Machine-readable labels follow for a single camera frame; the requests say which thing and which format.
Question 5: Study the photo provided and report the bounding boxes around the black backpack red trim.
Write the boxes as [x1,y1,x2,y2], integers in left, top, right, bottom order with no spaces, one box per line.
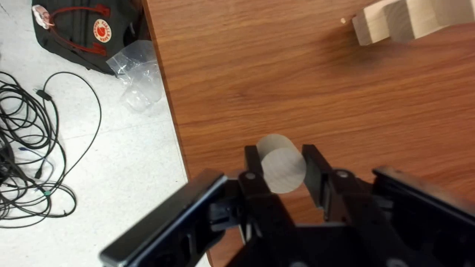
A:
[30,0,146,75]

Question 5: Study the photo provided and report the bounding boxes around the tangled black cables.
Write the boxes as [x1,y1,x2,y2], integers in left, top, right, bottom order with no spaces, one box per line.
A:
[0,70,103,230]

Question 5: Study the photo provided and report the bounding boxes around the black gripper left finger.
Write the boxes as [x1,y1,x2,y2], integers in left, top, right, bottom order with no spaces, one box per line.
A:
[238,146,293,238]

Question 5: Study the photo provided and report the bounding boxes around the wooden cylindrical block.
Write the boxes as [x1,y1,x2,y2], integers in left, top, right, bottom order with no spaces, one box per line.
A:
[256,134,307,195]

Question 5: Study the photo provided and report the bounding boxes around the clear plastic bag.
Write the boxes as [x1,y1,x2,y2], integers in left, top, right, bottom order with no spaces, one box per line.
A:
[106,40,164,113]

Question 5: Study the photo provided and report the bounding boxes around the wooden base block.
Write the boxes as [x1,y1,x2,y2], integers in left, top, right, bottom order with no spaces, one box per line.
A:
[351,0,475,46]

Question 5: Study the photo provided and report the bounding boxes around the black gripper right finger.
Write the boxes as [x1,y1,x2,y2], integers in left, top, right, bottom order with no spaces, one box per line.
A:
[302,144,370,223]

